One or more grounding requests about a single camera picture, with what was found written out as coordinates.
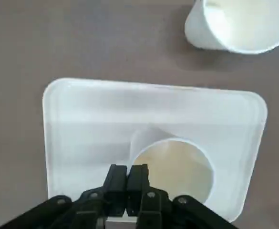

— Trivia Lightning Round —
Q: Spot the white disposable paper cup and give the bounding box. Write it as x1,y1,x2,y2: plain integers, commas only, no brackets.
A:
129,125,215,205
184,0,279,55

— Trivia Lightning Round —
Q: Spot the white rectangular mat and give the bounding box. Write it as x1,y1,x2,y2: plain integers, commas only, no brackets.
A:
42,77,268,224

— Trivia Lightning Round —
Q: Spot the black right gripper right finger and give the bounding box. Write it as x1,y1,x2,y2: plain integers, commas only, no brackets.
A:
126,163,235,229

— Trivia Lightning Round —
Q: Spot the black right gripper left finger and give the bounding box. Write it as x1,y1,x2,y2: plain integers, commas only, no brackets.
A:
0,164,128,229

